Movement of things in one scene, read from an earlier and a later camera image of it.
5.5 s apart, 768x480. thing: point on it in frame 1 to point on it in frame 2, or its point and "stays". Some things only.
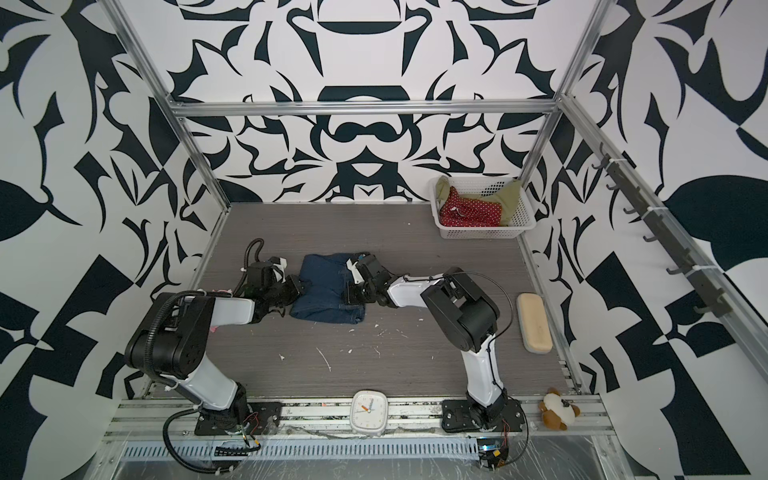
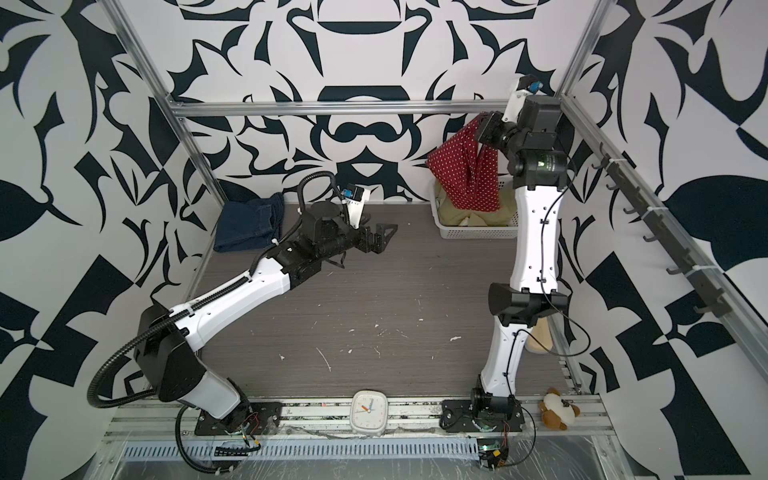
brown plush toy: x=557 y=413 stays
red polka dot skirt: x=458 y=212 to x=468 y=169
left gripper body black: x=288 y=288 to x=357 y=238
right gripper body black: x=362 y=294 to x=506 y=136
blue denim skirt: x=324 y=300 to x=250 y=223
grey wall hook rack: x=667 y=233 stays
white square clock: x=369 y=410 stays
